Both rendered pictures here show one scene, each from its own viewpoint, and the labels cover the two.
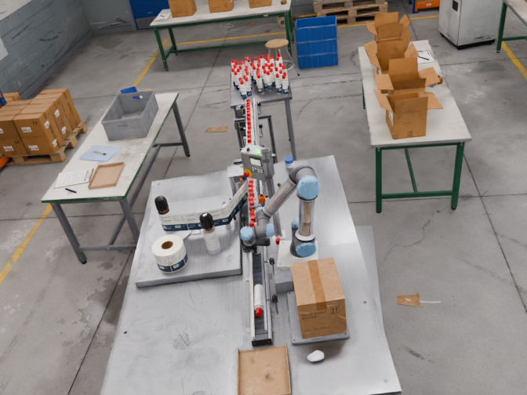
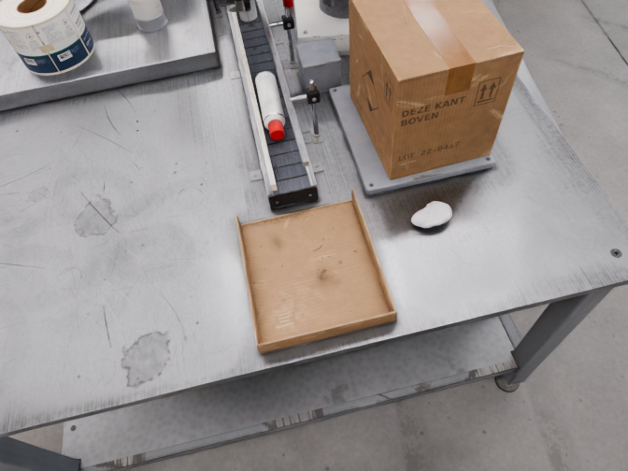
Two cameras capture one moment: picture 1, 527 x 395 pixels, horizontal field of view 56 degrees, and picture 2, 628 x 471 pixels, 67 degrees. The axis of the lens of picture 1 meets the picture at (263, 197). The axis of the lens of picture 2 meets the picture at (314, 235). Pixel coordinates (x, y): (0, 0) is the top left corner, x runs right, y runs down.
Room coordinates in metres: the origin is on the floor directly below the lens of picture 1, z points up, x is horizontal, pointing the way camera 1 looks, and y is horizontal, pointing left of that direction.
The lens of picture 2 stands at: (1.02, 0.23, 1.67)
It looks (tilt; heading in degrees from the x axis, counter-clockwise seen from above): 56 degrees down; 350
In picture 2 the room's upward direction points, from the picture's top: 8 degrees counter-clockwise
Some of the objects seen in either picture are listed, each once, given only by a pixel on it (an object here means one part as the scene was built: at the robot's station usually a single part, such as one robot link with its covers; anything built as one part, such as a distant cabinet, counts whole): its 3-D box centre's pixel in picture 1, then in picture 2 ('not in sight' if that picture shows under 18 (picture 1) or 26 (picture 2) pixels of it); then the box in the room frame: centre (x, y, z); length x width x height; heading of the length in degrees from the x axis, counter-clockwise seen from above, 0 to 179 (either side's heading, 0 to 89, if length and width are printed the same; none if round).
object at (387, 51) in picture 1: (391, 67); not in sight; (4.52, -1.46, 0.97); 0.45 x 0.38 x 0.37; 81
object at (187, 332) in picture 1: (243, 258); (219, 39); (2.37, 0.20, 0.82); 2.10 x 1.50 x 0.02; 176
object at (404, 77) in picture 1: (405, 87); not in sight; (4.06, -1.44, 0.96); 0.53 x 0.45 x 0.37; 80
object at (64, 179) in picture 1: (71, 180); not in sight; (3.74, 1.62, 0.81); 0.38 x 0.36 x 0.02; 168
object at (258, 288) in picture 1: (259, 300); (271, 106); (1.92, 0.13, 0.91); 0.20 x 0.05 x 0.05; 175
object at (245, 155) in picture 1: (257, 163); not in sight; (2.60, 0.00, 1.38); 0.17 x 0.10 x 0.19; 51
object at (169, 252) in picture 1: (169, 253); (46, 30); (2.40, 0.65, 0.95); 0.20 x 0.20 x 0.14
